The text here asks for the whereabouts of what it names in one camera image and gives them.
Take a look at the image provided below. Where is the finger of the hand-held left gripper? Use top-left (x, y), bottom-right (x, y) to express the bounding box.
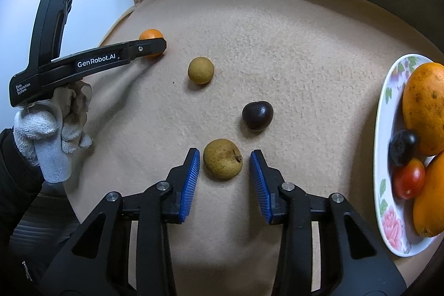
top-left (100, 37), bottom-right (168, 64)

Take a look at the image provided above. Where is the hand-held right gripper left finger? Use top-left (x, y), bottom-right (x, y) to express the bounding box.
top-left (40, 148), bottom-right (202, 296)

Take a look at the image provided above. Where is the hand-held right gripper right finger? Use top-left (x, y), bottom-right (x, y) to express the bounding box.
top-left (250, 149), bottom-right (407, 296)

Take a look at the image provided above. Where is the small orange kumquat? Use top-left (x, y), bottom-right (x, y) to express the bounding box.
top-left (139, 28), bottom-right (165, 59)

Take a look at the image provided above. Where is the tan longan with stem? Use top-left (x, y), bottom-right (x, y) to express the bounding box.
top-left (203, 138), bottom-right (243, 179)

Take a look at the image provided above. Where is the white floral plate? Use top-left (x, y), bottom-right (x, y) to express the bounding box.
top-left (373, 54), bottom-right (444, 258)

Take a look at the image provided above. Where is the dark purple grape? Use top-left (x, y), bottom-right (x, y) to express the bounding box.
top-left (388, 129), bottom-right (420, 167)
top-left (242, 101), bottom-right (274, 132)

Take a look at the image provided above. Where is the red cherry tomato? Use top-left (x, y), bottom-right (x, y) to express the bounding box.
top-left (392, 158), bottom-right (426, 200)

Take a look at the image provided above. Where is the smooth large orange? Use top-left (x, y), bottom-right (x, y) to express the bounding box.
top-left (412, 150), bottom-right (444, 237)

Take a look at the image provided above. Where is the person's left forearm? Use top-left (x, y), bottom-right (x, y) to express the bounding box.
top-left (0, 128), bottom-right (46, 203)

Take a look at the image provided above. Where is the person's left hand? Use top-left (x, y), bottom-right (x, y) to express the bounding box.
top-left (13, 79), bottom-right (94, 184)

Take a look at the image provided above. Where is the round tan longan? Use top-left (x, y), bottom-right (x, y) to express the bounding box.
top-left (188, 57), bottom-right (215, 85)

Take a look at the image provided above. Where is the grey ribbed cloth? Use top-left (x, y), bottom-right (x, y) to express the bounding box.
top-left (16, 183), bottom-right (82, 251)

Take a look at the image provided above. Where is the speckled large orange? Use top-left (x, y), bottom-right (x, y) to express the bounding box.
top-left (402, 62), bottom-right (444, 157)

